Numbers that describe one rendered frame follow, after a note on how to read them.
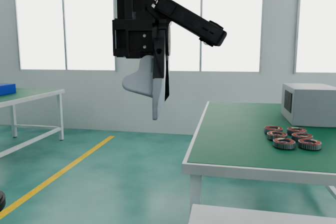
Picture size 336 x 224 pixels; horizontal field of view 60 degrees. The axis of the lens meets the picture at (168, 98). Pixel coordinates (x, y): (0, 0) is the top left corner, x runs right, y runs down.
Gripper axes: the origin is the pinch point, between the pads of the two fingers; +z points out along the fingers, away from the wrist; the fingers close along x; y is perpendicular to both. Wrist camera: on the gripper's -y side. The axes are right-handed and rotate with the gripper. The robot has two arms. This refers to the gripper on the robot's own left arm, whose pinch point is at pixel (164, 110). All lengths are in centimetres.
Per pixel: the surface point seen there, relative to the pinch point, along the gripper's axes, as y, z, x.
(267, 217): -29, 41, -39
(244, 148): -35, 41, -105
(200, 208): -8, 41, -43
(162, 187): 17, 115, -213
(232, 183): -50, 116, -226
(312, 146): -69, 38, -103
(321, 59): -192, -2, -373
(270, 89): -128, 41, -383
